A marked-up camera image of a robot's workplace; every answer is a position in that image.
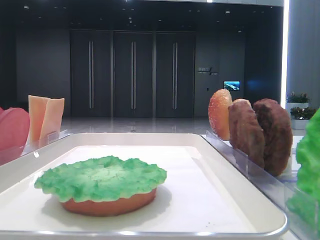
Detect small wall screen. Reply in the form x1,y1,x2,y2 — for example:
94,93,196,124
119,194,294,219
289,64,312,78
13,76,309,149
223,81,240,91

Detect bottom bun slice under lettuce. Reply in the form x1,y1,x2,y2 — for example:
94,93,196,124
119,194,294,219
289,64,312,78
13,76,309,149
60,188,157,217

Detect green lettuce leaf on tray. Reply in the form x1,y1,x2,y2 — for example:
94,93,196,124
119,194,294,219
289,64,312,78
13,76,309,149
34,155,167,203

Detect orange cheese slice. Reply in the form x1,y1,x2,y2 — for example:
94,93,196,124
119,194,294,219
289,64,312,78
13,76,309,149
39,98,65,140
28,95,49,143

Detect clear acrylic rack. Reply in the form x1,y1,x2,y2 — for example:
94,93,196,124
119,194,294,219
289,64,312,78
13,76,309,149
199,129,320,240
0,129,71,166

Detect clear acrylic right rack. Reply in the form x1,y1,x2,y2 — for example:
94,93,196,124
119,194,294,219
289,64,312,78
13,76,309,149
199,129,320,240

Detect dark triple door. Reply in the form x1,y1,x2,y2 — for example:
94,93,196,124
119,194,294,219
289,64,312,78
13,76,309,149
70,30,195,118

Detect brown meat patty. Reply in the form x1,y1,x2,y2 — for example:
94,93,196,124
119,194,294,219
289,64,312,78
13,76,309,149
228,102,265,169
253,98,293,177

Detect potted plants in planter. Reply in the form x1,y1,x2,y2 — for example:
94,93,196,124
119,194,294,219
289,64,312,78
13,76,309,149
285,92,318,130

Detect golden bun top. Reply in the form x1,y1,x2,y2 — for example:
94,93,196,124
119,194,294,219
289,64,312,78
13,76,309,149
208,89,233,141

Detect green lettuce leaf in holder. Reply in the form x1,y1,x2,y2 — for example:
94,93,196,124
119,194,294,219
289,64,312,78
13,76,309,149
287,110,320,230

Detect white rectangular tray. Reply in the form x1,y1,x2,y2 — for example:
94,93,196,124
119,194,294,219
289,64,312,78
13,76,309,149
0,133,288,240

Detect clear acrylic left rack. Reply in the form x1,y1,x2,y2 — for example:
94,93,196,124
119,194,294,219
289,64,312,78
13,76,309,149
0,129,71,166

